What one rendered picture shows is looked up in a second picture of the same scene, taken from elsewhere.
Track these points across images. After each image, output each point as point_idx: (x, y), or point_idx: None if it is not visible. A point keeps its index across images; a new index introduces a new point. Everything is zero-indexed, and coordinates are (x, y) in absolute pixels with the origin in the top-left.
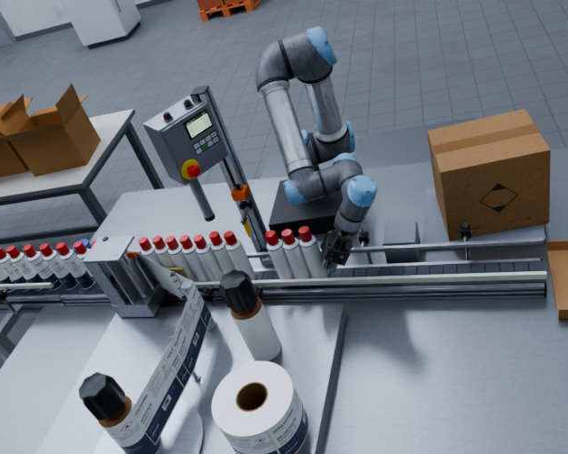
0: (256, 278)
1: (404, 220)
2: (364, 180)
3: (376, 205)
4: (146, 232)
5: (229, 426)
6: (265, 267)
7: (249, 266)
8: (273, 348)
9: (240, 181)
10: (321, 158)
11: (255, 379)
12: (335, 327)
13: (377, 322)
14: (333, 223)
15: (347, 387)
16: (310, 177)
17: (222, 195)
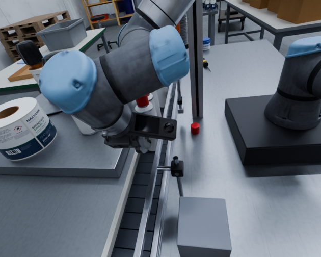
0: (163, 108)
1: (278, 238)
2: (68, 68)
3: (303, 195)
4: (226, 57)
5: None
6: (188, 115)
7: (159, 94)
8: (78, 126)
9: (187, 22)
10: (312, 86)
11: (18, 111)
12: (90, 165)
13: (100, 205)
14: (240, 147)
15: (47, 185)
16: (128, 29)
17: (278, 73)
